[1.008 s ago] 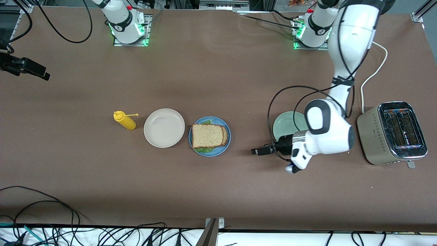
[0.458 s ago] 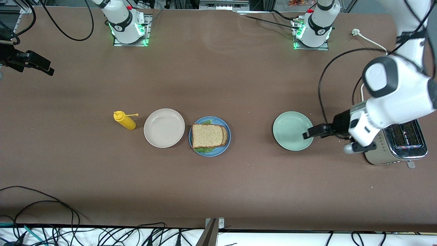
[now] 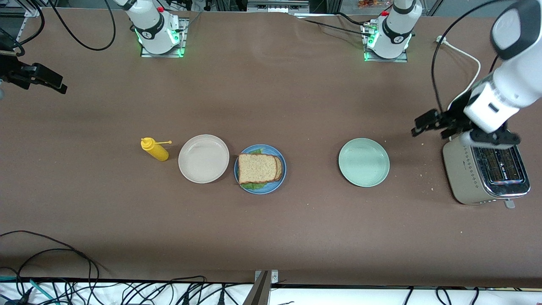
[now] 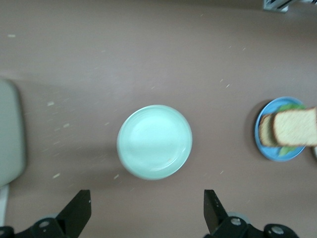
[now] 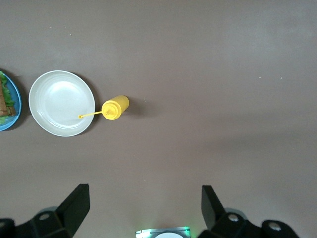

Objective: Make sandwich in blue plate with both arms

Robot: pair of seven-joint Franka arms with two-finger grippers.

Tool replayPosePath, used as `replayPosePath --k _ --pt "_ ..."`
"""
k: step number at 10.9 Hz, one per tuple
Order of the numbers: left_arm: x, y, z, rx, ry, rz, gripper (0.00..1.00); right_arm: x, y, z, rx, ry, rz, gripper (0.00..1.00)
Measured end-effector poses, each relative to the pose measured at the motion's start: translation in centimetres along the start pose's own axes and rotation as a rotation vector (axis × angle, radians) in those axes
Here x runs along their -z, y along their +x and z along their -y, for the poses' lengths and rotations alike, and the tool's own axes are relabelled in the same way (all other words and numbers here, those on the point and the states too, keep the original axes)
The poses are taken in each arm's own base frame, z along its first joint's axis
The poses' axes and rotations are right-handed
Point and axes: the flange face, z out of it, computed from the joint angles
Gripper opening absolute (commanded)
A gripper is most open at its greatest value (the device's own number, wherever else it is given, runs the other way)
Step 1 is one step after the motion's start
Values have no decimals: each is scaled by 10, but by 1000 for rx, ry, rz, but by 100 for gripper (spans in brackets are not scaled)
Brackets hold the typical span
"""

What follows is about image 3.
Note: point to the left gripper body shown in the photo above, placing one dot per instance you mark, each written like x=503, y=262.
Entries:
x=452, y=119

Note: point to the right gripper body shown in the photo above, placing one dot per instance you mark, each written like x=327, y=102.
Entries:
x=9, y=70

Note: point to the yellow squeeze bottle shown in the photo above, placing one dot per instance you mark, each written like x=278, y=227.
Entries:
x=156, y=150

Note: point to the brown bread slice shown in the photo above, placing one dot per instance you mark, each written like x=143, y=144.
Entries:
x=256, y=168
x=279, y=167

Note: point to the green lettuce leaf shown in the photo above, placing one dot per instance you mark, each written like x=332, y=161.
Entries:
x=254, y=185

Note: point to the mint green round plate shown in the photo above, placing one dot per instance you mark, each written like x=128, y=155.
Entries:
x=364, y=162

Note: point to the beige round plate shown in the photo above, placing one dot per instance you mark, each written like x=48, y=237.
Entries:
x=203, y=159

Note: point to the blue round plate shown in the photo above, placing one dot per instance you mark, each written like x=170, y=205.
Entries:
x=262, y=190

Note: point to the beige chrome toaster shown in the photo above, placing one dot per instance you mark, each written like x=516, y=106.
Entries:
x=463, y=178

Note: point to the orange packet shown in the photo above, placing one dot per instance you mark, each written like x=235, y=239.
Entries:
x=372, y=3

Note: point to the brown table cover sheet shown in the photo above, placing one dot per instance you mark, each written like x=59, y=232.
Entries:
x=296, y=233

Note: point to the aluminium frame corner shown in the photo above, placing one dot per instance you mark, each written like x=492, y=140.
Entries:
x=25, y=8

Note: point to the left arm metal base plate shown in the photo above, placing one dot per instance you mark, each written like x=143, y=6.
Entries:
x=383, y=60

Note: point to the grey metal camera bracket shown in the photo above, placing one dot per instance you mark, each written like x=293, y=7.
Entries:
x=258, y=292

